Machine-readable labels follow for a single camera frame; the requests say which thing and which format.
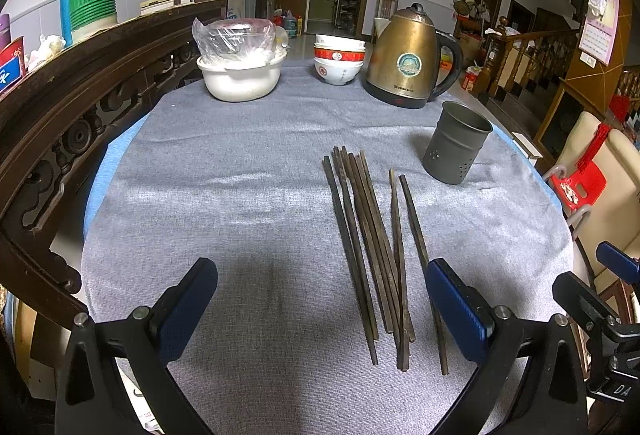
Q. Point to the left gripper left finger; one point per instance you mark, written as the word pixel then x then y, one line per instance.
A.
pixel 177 313

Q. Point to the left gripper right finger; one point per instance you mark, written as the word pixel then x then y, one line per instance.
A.
pixel 465 312

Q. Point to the cream armchair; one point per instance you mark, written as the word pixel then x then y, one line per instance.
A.
pixel 616 214

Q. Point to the red plastic stool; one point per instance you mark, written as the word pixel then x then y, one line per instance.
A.
pixel 585 185

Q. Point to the small white stool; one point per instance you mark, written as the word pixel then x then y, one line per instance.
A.
pixel 527 148

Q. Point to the grey table cloth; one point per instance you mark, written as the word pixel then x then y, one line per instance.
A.
pixel 281 348

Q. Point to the grey perforated utensil holder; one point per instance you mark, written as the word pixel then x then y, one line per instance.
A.
pixel 459 135

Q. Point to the white plastic basin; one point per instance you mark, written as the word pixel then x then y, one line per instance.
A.
pixel 241 84

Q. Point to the wooden stair railing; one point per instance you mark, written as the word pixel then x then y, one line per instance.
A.
pixel 517 58

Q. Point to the brass electric kettle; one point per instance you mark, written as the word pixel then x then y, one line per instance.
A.
pixel 412 63

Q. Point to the clear plastic bag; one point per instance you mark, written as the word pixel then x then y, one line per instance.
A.
pixel 240 43

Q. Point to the white red bowl stack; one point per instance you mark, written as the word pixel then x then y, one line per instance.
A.
pixel 338 60

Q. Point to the blue tissue box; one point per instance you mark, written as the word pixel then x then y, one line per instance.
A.
pixel 12 64

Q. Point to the white chest freezer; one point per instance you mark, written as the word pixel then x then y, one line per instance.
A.
pixel 235 8

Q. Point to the wooden chair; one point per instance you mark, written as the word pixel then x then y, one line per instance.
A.
pixel 384 10

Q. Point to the purple bottle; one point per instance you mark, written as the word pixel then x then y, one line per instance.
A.
pixel 5 31

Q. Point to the blue thermos bottle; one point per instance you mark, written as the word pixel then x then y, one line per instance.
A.
pixel 66 28

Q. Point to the wall calendar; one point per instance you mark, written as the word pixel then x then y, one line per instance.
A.
pixel 598 32

